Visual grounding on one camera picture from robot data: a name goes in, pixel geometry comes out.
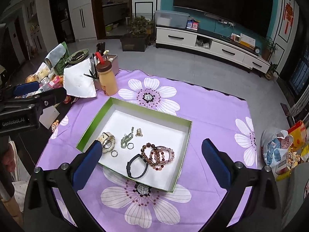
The left hand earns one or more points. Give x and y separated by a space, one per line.
8 159

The white plastic snack bag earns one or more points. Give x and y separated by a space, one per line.
274 146

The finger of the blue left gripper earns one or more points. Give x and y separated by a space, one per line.
26 88

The tan bottle brown lid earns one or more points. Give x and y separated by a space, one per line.
106 76

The black wrist watch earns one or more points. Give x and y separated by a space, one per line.
137 167

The orange yellow gift bag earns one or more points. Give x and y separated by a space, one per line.
299 134

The pink snack box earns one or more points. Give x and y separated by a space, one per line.
56 82

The large black television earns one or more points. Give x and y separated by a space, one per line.
255 15

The green white shallow box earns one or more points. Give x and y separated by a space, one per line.
168 132

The purple floral tablecloth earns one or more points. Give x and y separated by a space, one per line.
122 204

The white tv cabinet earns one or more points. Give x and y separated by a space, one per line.
205 43

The potted plant by cabinet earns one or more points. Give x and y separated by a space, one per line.
268 48

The yellow white box on cabinet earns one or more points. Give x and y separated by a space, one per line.
247 41

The white paper sheet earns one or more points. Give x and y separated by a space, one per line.
76 80

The potted plant in black planter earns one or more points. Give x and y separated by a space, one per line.
140 34

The beige wrist watch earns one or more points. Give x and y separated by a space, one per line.
107 141

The clear plastic storage bin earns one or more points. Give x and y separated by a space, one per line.
171 18

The small gold earring charm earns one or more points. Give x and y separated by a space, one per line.
139 133

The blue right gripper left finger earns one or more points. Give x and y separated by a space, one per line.
84 164

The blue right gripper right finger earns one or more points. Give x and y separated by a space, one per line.
219 163

